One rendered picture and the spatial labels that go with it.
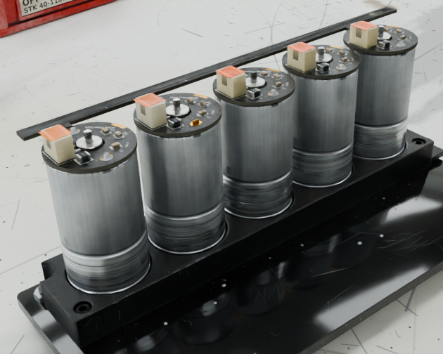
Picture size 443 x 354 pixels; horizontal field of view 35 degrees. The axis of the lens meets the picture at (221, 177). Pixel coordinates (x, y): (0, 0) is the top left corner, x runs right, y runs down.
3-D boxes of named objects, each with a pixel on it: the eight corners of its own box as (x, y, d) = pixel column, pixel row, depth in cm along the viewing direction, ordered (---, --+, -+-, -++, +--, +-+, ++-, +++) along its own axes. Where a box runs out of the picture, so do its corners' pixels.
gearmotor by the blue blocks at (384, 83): (415, 164, 27) (432, 35, 24) (370, 187, 25) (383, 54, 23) (367, 140, 28) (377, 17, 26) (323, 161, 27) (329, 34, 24)
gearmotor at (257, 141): (306, 220, 24) (311, 82, 21) (250, 250, 23) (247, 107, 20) (259, 190, 26) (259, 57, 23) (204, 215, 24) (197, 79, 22)
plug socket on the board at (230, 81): (253, 91, 21) (253, 70, 21) (230, 100, 21) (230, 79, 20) (236, 83, 21) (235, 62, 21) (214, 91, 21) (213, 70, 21)
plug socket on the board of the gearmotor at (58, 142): (85, 154, 18) (81, 131, 18) (55, 166, 18) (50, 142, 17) (70, 142, 19) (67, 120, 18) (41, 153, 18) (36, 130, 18)
